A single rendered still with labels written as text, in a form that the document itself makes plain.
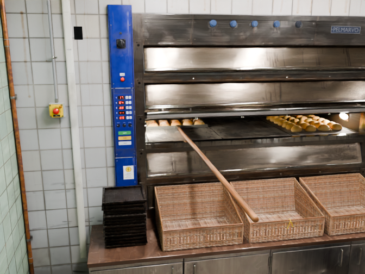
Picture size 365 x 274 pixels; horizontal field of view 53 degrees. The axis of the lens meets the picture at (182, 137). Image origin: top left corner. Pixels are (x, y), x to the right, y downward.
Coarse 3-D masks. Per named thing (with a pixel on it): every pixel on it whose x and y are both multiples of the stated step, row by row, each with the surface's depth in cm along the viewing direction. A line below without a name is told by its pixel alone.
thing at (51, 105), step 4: (48, 104) 248; (52, 104) 248; (56, 104) 248; (60, 104) 249; (64, 104) 253; (48, 108) 249; (52, 108) 249; (60, 108) 250; (64, 108) 252; (52, 112) 249; (60, 112) 250; (64, 112) 252; (52, 116) 250; (56, 116) 250; (60, 116) 251; (64, 116) 252
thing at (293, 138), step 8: (272, 136) 296; (280, 136) 296; (288, 136) 296; (296, 136) 296; (304, 136) 296; (312, 136) 296; (320, 136) 298; (328, 136) 299; (336, 136) 300; (344, 136) 302; (352, 136) 303; (360, 136) 304; (152, 144) 274; (160, 144) 275; (168, 144) 277; (176, 144) 278; (184, 144) 279; (200, 144) 281; (208, 144) 282; (216, 144) 283; (224, 144) 285; (232, 144) 286; (240, 144) 287; (248, 144) 288
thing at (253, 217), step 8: (184, 136) 288; (192, 144) 263; (200, 152) 243; (208, 160) 226; (216, 176) 204; (224, 184) 190; (232, 192) 179; (240, 200) 169; (248, 208) 161; (256, 216) 153
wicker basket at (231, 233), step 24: (168, 192) 281; (192, 192) 284; (216, 192) 287; (168, 216) 280; (192, 216) 284; (216, 216) 287; (240, 216) 254; (168, 240) 254; (192, 240) 254; (216, 240) 247; (240, 240) 250
